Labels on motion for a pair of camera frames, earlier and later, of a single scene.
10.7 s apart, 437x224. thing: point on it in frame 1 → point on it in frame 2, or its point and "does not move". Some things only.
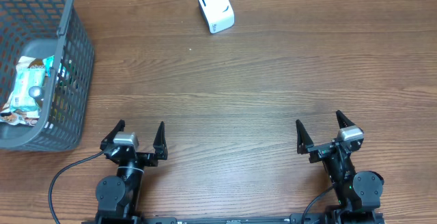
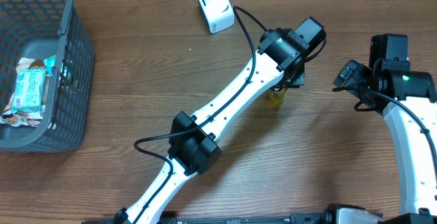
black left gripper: (145, 157) → (294, 76)
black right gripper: (319, 151) → (349, 76)
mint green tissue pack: (25, 78) does not move
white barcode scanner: (216, 8) does not move
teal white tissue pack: (48, 63) does not move
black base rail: (235, 218) does not move
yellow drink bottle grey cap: (35, 92) → (274, 99)
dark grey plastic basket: (38, 18) does not move
